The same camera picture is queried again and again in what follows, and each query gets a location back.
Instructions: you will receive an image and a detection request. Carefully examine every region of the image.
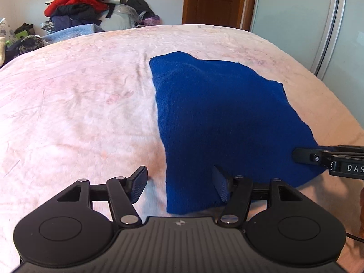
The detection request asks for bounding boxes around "blue folded blanket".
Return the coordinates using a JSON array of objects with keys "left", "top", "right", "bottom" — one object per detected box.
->
[{"left": 42, "top": 23, "right": 104, "bottom": 45}]

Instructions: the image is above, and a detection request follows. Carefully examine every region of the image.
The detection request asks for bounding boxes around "brown wooden door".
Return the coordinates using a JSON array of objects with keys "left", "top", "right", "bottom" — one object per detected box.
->
[{"left": 182, "top": 0, "right": 255, "bottom": 31}]

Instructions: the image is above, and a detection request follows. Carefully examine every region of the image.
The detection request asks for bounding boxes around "white sliding wardrobe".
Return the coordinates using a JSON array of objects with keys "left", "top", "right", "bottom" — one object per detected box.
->
[{"left": 250, "top": 0, "right": 363, "bottom": 123}]

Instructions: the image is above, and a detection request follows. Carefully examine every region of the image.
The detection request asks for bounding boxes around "light blue bundled bedding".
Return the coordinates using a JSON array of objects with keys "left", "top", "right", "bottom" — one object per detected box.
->
[{"left": 99, "top": 4, "right": 139, "bottom": 31}]

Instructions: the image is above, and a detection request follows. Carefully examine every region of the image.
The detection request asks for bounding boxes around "purple bag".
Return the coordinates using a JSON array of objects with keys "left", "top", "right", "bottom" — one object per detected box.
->
[{"left": 142, "top": 15, "right": 161, "bottom": 26}]

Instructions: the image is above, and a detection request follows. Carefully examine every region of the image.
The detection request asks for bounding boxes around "red garment on pile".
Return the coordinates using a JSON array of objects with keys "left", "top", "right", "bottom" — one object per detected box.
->
[{"left": 44, "top": 0, "right": 108, "bottom": 17}]

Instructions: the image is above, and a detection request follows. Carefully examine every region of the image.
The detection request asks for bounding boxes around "black backpack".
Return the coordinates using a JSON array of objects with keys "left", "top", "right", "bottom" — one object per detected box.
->
[{"left": 126, "top": 0, "right": 155, "bottom": 20}]

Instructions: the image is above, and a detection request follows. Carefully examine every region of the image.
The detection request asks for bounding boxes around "dark clothes pile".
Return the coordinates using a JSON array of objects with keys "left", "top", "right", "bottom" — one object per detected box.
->
[{"left": 41, "top": 0, "right": 126, "bottom": 33}]

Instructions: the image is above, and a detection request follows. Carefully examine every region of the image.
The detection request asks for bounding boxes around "blue knit sweater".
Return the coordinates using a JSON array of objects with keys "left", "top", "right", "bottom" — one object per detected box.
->
[{"left": 149, "top": 52, "right": 323, "bottom": 215}]

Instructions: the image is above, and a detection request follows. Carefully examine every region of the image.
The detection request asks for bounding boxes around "pink floral bed sheet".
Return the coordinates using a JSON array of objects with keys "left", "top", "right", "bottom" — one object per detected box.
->
[{"left": 1, "top": 25, "right": 363, "bottom": 272}]

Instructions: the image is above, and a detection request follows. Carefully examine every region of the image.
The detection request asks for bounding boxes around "floral grey cushion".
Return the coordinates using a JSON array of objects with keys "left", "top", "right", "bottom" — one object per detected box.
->
[{"left": 0, "top": 18, "right": 18, "bottom": 44}]

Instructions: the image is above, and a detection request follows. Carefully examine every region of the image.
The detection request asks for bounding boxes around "leopard print garment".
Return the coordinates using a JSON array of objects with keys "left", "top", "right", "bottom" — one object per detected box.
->
[{"left": 5, "top": 35, "right": 44, "bottom": 61}]

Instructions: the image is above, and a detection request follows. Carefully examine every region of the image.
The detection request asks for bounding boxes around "green plastic stool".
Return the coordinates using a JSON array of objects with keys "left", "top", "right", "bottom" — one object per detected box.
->
[{"left": 5, "top": 30, "right": 31, "bottom": 46}]

